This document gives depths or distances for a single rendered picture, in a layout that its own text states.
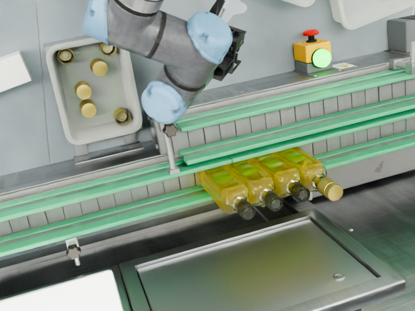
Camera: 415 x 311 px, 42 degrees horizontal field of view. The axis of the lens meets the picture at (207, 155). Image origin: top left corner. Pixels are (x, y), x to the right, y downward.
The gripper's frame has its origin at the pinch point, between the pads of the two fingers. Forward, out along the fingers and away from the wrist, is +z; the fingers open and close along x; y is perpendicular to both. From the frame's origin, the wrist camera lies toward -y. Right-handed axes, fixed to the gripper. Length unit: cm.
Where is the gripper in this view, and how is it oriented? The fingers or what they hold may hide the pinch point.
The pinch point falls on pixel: (226, 19)
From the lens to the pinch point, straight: 118.6
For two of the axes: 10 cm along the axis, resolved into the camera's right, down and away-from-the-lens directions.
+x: 1.1, -7.4, -6.6
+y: 9.1, 3.4, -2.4
